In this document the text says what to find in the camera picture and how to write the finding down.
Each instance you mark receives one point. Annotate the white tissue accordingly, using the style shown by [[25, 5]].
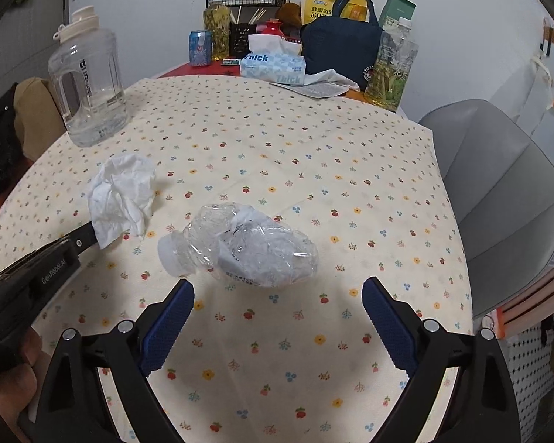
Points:
[[121, 197]]

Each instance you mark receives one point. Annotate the green carton box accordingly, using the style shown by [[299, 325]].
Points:
[[394, 10]]

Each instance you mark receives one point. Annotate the blue drink can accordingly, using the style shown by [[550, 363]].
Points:
[[200, 48]]

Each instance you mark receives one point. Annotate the floral cream tablecloth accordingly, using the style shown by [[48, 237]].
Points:
[[277, 208]]

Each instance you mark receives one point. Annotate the crushed clear plastic bottle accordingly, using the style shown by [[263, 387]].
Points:
[[241, 243]]

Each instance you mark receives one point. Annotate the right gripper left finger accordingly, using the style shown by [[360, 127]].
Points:
[[73, 406]]

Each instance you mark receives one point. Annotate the black jacket on chair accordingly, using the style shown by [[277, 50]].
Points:
[[11, 153]]

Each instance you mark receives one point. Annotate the red lidded jar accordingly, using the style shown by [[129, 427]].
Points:
[[273, 27]]

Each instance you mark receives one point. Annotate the navy blue tote bag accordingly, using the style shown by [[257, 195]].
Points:
[[348, 46]]

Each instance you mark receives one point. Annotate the grey upholstered chair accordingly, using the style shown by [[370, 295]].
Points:
[[501, 189]]

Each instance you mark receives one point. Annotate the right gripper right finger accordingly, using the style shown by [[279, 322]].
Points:
[[482, 406]]

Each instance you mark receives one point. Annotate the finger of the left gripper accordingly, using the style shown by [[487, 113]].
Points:
[[84, 237]]

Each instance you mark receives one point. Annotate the yellow tea bottle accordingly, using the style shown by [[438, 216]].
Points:
[[217, 18]]

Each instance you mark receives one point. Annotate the person's left hand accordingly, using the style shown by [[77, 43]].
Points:
[[19, 385]]

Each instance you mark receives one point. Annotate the white hanging tote bag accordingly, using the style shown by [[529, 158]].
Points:
[[526, 95]]

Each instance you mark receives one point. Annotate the black utensil holder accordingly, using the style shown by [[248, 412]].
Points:
[[244, 22]]

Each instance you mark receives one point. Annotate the large clear water jug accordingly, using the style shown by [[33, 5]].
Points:
[[85, 73]]

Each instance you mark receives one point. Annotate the blue tissue pack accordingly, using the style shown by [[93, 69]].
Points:
[[274, 59]]

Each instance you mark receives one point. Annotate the clear bottle with green label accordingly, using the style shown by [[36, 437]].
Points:
[[397, 52]]

